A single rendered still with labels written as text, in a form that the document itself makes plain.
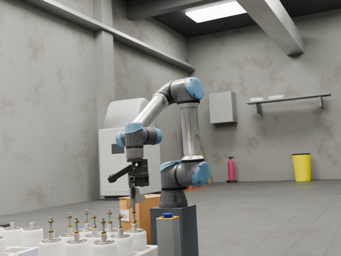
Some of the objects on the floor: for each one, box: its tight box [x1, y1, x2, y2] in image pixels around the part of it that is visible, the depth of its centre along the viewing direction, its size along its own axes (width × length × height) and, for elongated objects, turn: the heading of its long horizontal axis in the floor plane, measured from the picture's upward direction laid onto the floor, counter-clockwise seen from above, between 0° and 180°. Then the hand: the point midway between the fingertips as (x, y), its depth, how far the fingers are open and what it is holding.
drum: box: [292, 153, 311, 181], centre depth 867 cm, size 37×36×57 cm
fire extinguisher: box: [226, 157, 237, 183], centre depth 941 cm, size 26×25×58 cm
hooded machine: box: [98, 98, 161, 201], centre depth 656 cm, size 79×72×156 cm
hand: (132, 206), depth 173 cm, fingers open, 3 cm apart
